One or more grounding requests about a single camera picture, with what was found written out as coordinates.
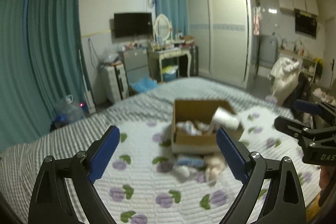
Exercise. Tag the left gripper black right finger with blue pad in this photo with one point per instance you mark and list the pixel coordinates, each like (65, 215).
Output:
(284, 201)

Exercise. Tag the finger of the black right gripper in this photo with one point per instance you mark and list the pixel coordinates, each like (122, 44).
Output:
(307, 107)
(288, 127)

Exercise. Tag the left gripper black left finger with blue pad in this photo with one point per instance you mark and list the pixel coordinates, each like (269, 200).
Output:
(50, 200)

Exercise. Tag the blue tissue pack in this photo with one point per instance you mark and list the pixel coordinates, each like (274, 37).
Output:
(190, 160)

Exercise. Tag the person right hand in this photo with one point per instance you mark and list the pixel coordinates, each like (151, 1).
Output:
(325, 176)

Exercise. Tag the white clothes pile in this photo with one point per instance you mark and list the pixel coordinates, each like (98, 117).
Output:
(283, 79)

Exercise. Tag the grey washing machine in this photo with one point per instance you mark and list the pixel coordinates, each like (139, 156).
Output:
(268, 51)

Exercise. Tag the white marbled foam roll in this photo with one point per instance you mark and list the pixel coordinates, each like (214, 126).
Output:
(223, 118)

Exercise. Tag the black range hood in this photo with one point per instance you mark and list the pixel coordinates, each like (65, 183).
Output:
(305, 23)

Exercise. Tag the clear water jug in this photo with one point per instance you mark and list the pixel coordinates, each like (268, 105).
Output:
(69, 109)

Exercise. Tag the white floral quilt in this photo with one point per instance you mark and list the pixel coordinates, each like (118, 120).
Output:
(142, 184)

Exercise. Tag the brown cardboard box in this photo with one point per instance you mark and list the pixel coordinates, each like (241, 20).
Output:
(191, 119)

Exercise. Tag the white kitchen cabinets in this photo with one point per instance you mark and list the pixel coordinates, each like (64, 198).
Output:
(309, 6)

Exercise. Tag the white sliding wardrobe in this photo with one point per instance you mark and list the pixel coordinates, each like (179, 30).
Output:
(222, 30)

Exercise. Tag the white suitcase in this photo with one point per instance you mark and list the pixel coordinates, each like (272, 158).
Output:
(115, 82)

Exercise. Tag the teal window curtain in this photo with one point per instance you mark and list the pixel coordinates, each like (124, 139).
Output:
(41, 63)

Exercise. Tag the blue plastic bag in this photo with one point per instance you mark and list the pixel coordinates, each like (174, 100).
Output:
(143, 85)

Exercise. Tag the white dressing table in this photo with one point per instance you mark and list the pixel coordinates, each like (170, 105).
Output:
(186, 58)

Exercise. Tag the white oval vanity mirror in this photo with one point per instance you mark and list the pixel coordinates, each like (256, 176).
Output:
(162, 29)

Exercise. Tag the grey mini fridge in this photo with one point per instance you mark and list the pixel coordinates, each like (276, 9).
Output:
(136, 64)

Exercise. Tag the black wall television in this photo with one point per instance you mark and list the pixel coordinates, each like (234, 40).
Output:
(132, 24)

